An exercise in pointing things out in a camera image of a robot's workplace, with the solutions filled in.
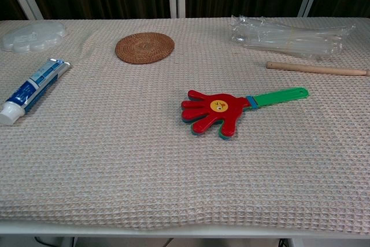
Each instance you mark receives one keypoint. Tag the wooden stick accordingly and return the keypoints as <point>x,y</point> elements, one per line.
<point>312,69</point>

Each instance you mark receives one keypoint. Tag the clear plastic bag of tubes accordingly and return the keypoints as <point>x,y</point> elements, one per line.
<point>286,38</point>

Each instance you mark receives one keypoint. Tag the round woven rattan coaster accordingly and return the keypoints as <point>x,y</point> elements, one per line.
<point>144,48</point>

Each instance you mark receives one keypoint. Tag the blue white toothpaste tube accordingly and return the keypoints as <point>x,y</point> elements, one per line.
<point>31,88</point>

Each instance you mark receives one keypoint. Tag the beige waffle tablecloth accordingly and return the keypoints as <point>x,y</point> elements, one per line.
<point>115,157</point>

